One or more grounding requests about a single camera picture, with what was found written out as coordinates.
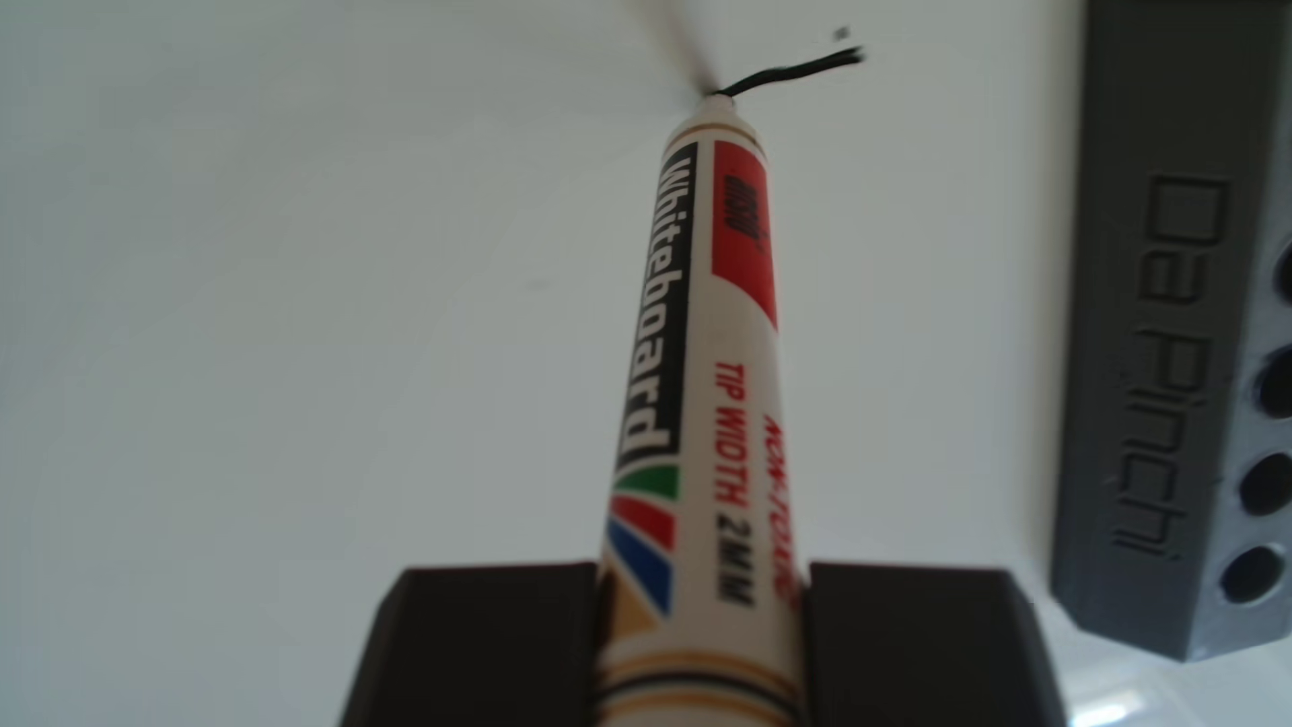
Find white whiteboard marker pen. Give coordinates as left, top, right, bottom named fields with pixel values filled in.
left=596, top=89, right=809, bottom=727

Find white whiteboard silver frame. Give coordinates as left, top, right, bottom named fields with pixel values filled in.
left=0, top=0, right=1292, bottom=727

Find grey Da Pinchi pen holder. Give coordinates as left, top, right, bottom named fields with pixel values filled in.
left=1050, top=0, right=1292, bottom=664

